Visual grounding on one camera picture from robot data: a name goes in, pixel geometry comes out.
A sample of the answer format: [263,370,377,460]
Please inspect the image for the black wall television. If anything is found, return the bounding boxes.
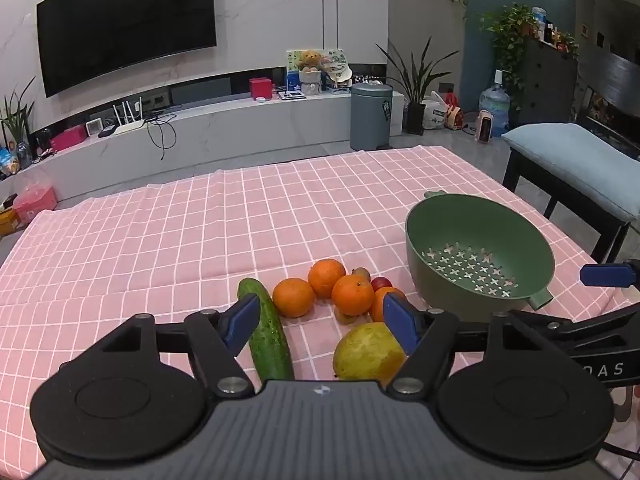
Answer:
[36,0,218,98]

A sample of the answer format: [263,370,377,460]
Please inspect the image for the small white heater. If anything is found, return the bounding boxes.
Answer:
[475,110,496,143]

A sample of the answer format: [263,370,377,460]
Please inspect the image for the orange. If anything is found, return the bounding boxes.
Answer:
[331,274,376,317]
[307,258,347,299]
[370,286,408,323]
[272,278,317,319]

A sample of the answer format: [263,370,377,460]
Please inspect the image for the red and orange bag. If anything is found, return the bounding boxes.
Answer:
[445,92,466,132]

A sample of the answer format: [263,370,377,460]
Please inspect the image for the green cucumber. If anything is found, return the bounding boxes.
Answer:
[237,277,296,381]

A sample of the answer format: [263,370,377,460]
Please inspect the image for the pink checked tablecloth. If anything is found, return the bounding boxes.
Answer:
[0,146,640,480]

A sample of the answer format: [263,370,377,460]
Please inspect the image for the black cables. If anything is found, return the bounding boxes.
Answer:
[145,112,178,161]

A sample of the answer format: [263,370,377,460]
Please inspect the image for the bushy green potted plant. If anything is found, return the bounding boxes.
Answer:
[477,4,541,106]

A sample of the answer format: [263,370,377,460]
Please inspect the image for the yellow green mango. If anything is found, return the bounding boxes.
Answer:
[333,322,408,381]

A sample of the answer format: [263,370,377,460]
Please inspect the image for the blue water jug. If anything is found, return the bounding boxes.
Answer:
[478,70,512,137]

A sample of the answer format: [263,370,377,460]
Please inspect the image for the white plastic bag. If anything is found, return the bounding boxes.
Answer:
[422,91,448,131]

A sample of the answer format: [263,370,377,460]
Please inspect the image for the green colander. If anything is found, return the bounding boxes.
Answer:
[405,190,556,311]

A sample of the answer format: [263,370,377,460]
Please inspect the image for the yellow cardboard box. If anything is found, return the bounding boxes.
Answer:
[0,205,21,236]

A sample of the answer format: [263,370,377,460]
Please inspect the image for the dark furniture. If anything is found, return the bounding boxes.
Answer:
[575,52,640,161]

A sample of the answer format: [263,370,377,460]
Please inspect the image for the white marble media console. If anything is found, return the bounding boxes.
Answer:
[0,92,406,206]

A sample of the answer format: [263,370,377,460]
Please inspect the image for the dark grey cabinet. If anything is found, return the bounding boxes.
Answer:
[510,37,581,126]

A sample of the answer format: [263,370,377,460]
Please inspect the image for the green picture board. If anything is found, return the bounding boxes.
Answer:
[286,49,346,91]

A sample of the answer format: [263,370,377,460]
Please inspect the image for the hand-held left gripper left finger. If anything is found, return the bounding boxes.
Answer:
[100,293,261,397]

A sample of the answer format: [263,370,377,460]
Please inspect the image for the long-leaf potted plant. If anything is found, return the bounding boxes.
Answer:
[375,37,461,136]

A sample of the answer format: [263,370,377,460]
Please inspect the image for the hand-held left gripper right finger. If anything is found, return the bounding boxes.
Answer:
[384,293,551,397]

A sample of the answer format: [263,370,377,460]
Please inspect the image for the pink storage bin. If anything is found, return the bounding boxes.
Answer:
[14,180,58,223]

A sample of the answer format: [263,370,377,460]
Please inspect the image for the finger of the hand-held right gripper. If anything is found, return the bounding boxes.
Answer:
[510,305,640,353]
[580,262,640,289]

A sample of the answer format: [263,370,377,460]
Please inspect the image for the white hat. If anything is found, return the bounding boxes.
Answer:
[327,62,353,86]

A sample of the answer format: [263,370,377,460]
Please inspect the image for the grey pedal trash bin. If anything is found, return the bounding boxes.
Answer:
[350,82,394,152]

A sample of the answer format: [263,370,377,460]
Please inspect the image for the thin-leaf potted plant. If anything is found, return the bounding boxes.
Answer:
[0,77,36,161]

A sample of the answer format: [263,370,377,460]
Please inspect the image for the pink flat box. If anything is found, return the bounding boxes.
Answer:
[50,126,88,152]

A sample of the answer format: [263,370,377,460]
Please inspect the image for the white router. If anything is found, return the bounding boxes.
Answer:
[112,96,146,136]

